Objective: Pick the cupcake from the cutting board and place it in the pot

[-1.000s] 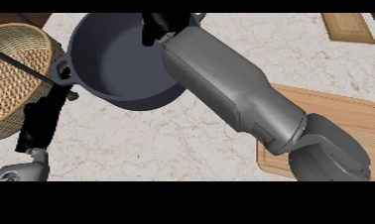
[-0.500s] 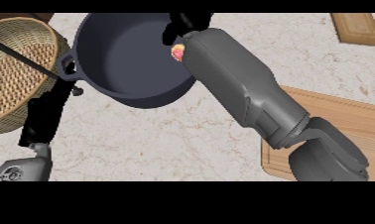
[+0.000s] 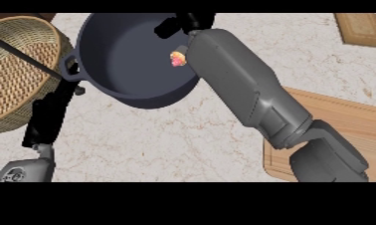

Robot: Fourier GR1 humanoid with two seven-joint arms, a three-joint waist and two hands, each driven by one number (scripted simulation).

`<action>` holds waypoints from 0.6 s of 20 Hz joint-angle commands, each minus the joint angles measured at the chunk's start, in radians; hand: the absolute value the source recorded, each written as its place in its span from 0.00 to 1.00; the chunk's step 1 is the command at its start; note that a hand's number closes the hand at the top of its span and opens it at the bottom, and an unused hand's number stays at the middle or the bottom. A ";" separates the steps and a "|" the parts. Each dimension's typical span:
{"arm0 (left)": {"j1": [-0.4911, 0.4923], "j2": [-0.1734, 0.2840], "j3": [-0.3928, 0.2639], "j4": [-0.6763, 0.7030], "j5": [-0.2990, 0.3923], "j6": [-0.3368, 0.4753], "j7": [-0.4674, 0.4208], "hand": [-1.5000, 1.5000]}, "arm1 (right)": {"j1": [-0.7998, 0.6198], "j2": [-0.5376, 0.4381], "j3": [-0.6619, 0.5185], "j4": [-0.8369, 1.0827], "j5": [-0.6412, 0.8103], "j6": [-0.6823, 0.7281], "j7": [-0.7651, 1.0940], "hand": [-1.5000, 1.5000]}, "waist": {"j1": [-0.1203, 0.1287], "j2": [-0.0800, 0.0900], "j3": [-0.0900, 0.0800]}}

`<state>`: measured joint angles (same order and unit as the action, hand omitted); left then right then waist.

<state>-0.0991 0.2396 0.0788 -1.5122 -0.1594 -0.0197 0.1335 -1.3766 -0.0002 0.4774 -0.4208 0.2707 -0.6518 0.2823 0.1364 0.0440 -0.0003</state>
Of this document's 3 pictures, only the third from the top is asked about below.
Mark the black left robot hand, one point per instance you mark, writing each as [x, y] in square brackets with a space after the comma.
[50, 116]

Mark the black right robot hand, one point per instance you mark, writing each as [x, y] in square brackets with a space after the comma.
[199, 21]

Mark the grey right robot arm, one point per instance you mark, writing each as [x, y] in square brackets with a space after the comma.
[246, 79]

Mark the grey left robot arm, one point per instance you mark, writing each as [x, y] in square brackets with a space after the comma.
[28, 169]

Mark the pink and yellow cupcake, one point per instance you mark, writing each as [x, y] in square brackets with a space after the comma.
[178, 59]

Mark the dark blue-grey pot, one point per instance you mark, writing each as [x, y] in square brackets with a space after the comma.
[123, 56]

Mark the small wooden board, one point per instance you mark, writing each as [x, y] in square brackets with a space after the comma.
[362, 28]

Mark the light wooden cutting board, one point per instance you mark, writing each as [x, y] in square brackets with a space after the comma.
[343, 116]

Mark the woven wicker basket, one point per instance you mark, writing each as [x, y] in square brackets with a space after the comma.
[25, 69]

